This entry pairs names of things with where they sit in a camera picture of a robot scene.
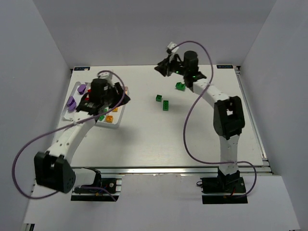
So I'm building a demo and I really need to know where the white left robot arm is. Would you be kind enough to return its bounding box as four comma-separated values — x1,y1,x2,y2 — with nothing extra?
34,78,130,193

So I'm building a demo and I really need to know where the small yellow lego brick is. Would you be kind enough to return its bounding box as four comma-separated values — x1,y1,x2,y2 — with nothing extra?
105,115,114,123

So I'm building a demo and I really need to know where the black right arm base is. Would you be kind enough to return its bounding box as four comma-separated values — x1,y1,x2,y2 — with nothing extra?
196,177,248,205

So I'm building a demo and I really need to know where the white divided sorting tray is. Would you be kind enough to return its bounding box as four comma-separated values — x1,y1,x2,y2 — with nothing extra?
62,80,130,128

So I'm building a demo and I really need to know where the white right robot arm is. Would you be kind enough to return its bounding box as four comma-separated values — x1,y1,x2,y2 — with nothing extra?
154,48,245,177

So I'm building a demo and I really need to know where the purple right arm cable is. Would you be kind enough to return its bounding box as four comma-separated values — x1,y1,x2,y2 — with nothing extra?
172,40,257,198

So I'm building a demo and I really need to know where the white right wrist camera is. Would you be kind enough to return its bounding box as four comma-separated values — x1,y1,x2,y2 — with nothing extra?
167,42,179,55

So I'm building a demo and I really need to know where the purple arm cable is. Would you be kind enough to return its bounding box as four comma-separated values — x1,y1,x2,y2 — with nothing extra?
172,40,257,198
12,70,126,202

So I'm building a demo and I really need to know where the green long lego brick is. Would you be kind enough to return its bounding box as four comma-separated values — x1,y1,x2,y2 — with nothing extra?
163,100,169,111

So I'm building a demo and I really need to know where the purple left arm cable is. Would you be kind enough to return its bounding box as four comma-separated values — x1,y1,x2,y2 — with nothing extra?
12,70,126,202

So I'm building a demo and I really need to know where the purple rounded lego brick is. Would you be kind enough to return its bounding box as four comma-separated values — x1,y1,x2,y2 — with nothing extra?
77,84,87,95

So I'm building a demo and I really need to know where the green hollow lego brick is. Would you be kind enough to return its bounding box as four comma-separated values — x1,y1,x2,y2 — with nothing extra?
175,82,186,91

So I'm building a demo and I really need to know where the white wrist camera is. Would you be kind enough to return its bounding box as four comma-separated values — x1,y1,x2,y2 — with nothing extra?
167,42,179,55
97,71,113,84

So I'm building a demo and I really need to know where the green square lego brick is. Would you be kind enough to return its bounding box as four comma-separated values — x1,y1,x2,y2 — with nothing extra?
155,95,162,102

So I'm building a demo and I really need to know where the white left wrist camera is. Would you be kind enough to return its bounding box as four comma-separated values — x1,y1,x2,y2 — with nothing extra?
97,71,113,84

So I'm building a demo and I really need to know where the purple curved lego brick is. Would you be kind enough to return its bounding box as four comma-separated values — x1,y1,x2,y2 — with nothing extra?
67,102,77,113

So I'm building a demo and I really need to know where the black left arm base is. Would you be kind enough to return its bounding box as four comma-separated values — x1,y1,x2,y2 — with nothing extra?
70,174,123,202

